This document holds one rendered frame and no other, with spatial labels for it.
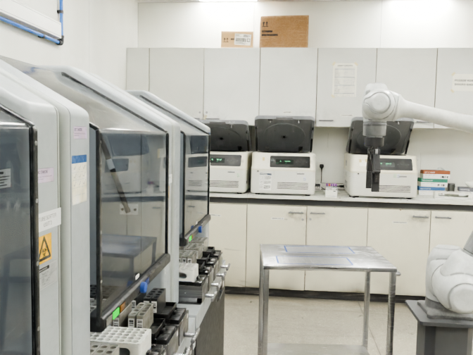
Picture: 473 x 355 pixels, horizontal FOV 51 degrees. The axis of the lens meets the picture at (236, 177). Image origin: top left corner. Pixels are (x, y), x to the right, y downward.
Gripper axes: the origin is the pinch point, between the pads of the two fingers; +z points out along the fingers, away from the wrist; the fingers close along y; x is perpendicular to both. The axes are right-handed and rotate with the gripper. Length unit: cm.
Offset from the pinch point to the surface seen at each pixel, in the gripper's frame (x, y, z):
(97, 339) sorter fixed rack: 82, -84, 34
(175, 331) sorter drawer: 66, -62, 39
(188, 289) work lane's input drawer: 72, -16, 41
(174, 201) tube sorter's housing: 75, -27, 5
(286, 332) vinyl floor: 32, 144, 120
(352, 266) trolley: 4.1, 19.3, 37.9
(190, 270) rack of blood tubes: 71, -15, 33
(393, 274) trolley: -14.1, 20.1, 40.8
